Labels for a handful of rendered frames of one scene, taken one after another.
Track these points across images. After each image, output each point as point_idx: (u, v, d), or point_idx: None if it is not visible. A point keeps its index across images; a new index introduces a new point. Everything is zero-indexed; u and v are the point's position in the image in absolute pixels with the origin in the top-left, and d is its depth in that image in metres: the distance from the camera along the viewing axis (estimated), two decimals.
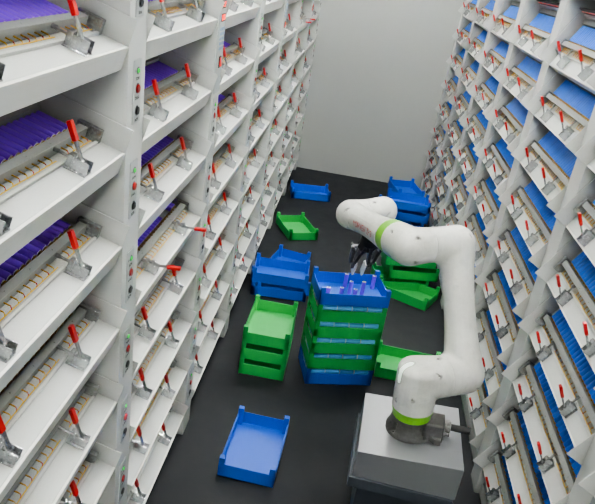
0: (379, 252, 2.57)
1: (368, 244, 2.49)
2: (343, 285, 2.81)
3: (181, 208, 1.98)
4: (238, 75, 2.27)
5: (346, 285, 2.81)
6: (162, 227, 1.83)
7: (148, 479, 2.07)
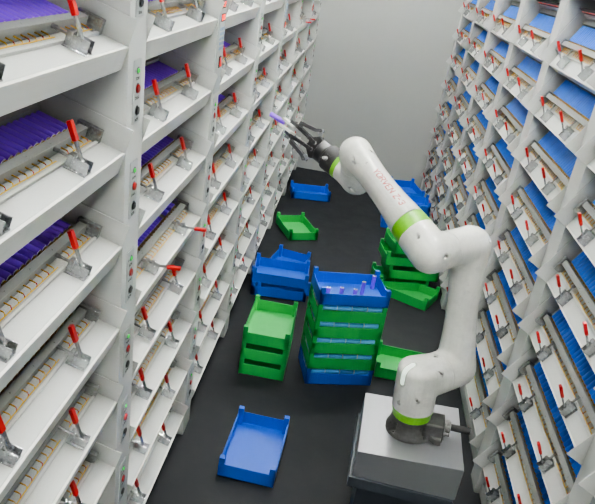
0: (301, 155, 2.27)
1: (322, 148, 2.20)
2: (272, 113, 2.33)
3: (181, 208, 1.98)
4: (238, 75, 2.27)
5: (271, 116, 2.34)
6: (162, 227, 1.83)
7: (148, 479, 2.07)
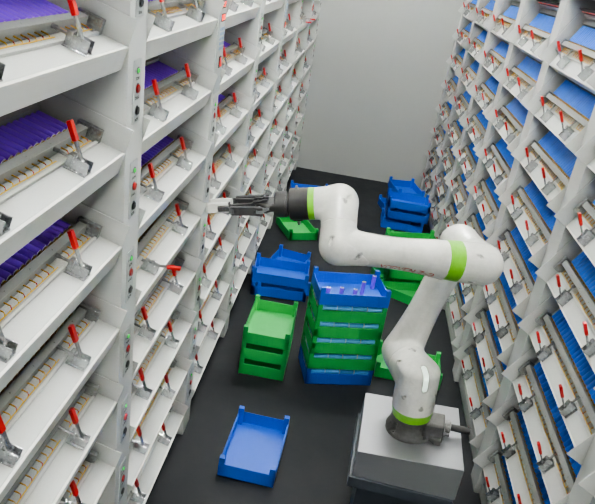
0: None
1: (284, 217, 1.83)
2: None
3: (175, 205, 1.98)
4: (238, 75, 2.27)
5: None
6: (156, 224, 1.82)
7: (148, 479, 2.07)
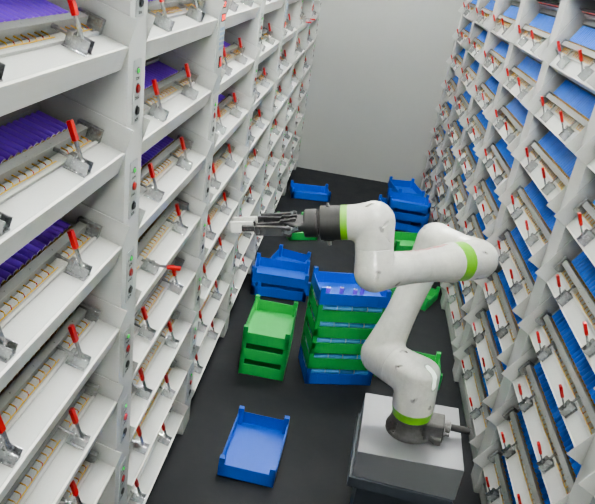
0: None
1: (314, 237, 1.68)
2: None
3: (175, 205, 1.98)
4: (238, 75, 2.27)
5: None
6: (156, 224, 1.82)
7: (148, 479, 2.07)
